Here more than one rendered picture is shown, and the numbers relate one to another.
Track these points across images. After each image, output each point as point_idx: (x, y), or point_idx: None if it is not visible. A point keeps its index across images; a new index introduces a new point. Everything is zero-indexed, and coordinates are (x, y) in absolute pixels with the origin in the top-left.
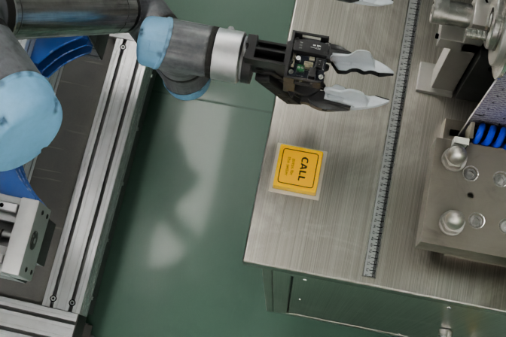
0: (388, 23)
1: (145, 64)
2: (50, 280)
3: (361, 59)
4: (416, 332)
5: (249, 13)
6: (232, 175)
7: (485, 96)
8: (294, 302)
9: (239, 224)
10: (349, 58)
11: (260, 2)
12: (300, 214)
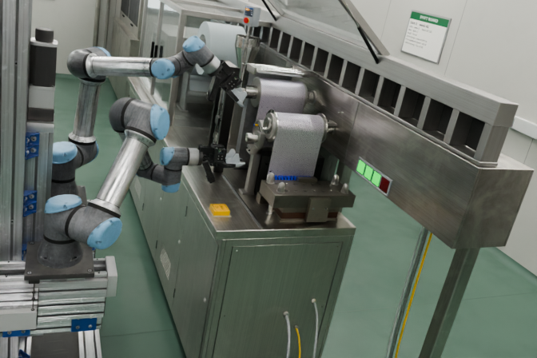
0: (222, 184)
1: (166, 158)
2: None
3: (232, 154)
4: (271, 348)
5: (125, 302)
6: (146, 357)
7: (272, 154)
8: (220, 330)
9: None
10: (228, 154)
11: (128, 298)
12: (228, 220)
